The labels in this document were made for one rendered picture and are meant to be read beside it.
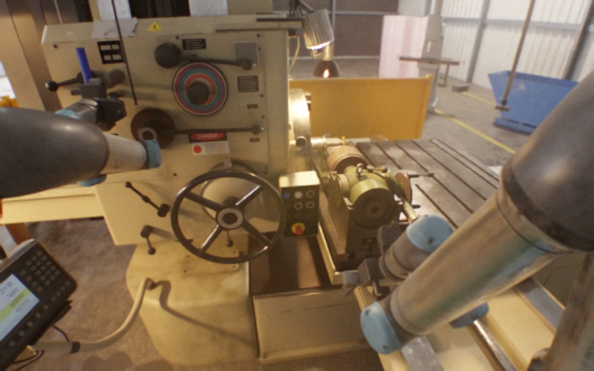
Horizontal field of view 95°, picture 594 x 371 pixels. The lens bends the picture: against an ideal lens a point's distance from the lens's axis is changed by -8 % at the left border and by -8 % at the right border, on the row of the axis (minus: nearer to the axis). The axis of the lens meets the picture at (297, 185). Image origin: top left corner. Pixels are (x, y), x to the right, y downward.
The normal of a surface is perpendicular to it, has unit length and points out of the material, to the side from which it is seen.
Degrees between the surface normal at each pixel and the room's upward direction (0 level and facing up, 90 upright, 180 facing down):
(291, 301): 90
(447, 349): 0
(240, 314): 90
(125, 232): 90
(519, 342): 0
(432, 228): 24
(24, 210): 90
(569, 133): 64
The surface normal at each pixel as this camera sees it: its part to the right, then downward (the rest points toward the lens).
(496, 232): -0.95, 0.11
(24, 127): 0.65, -0.44
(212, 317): 0.14, 0.50
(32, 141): 0.76, -0.16
